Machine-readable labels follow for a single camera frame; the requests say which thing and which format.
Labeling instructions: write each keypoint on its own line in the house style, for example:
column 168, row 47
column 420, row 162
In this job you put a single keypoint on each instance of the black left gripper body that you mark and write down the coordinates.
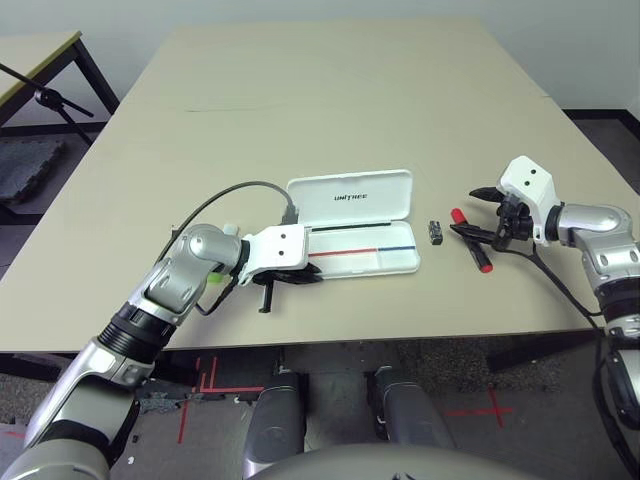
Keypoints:
column 266, row 295

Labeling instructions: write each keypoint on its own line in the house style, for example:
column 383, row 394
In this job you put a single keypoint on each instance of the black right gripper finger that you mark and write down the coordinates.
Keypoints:
column 487, row 195
column 475, row 232

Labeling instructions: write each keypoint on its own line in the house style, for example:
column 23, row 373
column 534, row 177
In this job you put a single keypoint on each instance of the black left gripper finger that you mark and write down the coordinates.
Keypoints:
column 306, row 271
column 300, row 281

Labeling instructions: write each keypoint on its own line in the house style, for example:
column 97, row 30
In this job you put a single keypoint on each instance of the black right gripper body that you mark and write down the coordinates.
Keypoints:
column 515, row 225

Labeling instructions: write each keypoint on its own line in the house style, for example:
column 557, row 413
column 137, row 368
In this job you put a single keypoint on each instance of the black marker with red cap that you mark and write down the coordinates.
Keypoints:
column 458, row 216

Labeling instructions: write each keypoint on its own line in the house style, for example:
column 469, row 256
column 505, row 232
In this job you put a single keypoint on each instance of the small black binder clip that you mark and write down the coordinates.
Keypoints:
column 436, row 234

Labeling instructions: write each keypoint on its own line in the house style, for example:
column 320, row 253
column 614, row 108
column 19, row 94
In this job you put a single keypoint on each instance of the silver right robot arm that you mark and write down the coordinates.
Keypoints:
column 600, row 225

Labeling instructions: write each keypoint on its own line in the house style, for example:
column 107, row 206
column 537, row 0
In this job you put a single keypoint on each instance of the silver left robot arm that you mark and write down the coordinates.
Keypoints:
column 170, row 285

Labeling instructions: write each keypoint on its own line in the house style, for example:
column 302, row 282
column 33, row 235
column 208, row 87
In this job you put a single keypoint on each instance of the white plastic pencil case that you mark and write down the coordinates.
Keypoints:
column 350, row 200

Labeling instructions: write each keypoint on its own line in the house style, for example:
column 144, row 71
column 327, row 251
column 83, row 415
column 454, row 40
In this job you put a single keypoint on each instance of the black table base beam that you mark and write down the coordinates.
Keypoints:
column 175, row 367
column 525, row 357

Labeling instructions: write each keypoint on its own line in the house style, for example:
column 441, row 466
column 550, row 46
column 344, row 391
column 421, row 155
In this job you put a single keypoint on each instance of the grey left robot leg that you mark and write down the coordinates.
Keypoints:
column 275, row 420

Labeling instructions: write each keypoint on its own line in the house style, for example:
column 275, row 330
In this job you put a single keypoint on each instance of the grey robot leg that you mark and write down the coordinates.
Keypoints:
column 275, row 420
column 410, row 410

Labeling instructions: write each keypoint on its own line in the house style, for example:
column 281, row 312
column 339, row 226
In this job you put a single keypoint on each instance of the grey right robot leg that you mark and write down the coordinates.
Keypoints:
column 410, row 410

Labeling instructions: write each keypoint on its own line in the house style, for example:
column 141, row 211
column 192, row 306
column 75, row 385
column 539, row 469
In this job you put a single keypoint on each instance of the grey robot torso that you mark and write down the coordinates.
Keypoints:
column 375, row 465

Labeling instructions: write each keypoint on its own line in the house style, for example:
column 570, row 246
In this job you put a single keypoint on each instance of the dark grey foam mat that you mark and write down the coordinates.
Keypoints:
column 25, row 170

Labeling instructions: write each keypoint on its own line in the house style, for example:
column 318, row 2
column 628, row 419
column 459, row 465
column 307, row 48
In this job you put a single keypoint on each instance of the black tripod stand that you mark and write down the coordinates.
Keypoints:
column 47, row 97

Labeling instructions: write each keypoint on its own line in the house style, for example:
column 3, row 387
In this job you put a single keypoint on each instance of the black wall baseboard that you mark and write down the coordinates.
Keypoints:
column 600, row 114

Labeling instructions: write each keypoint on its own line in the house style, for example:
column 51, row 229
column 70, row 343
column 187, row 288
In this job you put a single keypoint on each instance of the side table with black frame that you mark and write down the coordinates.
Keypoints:
column 30, row 55

